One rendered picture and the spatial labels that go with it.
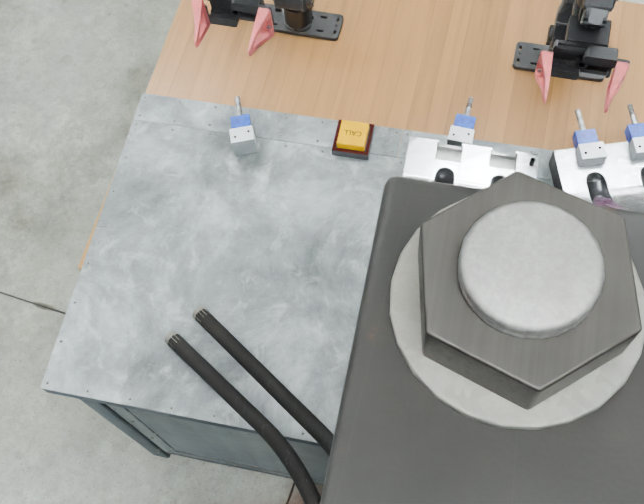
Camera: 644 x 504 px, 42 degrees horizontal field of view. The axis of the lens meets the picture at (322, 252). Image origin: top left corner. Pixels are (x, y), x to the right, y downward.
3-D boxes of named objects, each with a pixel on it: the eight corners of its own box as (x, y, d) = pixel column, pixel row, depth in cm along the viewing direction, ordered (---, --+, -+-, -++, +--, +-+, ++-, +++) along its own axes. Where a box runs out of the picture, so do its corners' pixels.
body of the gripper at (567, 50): (618, 57, 135) (622, 21, 138) (553, 48, 137) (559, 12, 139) (608, 81, 141) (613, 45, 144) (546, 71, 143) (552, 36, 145)
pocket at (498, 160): (489, 156, 173) (491, 147, 169) (515, 160, 172) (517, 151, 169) (486, 175, 171) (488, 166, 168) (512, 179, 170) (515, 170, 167)
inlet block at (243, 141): (228, 106, 189) (224, 92, 184) (250, 102, 189) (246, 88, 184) (235, 156, 183) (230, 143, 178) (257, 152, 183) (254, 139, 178)
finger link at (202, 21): (219, 37, 142) (234, -7, 146) (179, 31, 143) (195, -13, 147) (226, 61, 148) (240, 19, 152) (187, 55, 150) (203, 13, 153)
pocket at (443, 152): (436, 149, 174) (437, 139, 171) (462, 152, 174) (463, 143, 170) (433, 168, 173) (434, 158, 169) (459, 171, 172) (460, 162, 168)
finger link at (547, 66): (580, 94, 133) (587, 46, 136) (534, 87, 134) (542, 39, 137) (571, 117, 139) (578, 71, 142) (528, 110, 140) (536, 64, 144)
